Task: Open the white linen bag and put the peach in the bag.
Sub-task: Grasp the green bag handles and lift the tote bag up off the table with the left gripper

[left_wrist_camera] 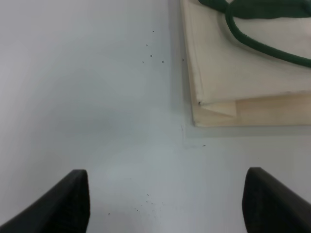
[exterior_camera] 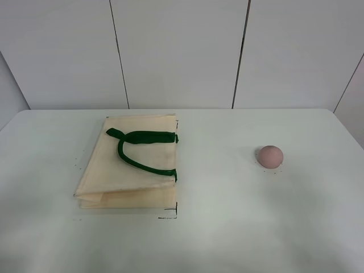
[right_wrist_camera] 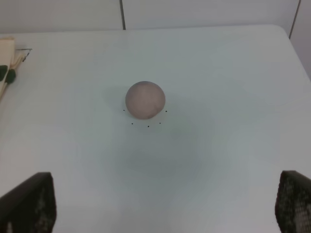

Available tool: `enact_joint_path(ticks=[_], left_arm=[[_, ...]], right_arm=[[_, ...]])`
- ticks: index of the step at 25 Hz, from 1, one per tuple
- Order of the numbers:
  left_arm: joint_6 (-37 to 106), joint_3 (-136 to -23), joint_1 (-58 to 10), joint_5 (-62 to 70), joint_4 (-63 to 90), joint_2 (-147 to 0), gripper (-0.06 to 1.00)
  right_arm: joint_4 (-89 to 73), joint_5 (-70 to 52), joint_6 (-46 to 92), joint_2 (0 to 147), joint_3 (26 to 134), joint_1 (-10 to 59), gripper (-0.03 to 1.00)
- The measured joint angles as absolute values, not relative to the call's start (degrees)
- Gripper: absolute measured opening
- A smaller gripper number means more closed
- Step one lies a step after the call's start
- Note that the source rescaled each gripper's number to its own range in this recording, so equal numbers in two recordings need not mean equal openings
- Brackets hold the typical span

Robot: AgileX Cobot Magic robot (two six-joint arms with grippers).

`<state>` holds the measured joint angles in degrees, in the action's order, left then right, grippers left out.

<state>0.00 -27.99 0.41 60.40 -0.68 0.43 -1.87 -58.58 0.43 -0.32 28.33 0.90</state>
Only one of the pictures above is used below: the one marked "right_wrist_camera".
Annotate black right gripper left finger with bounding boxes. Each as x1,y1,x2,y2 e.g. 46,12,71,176
0,172,57,233

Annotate pink peach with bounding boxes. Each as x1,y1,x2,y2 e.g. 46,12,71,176
125,81,166,120

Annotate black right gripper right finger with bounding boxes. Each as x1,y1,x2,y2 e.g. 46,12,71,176
275,170,311,233

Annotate white linen bag green handles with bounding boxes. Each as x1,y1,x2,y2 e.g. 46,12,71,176
0,36,32,99

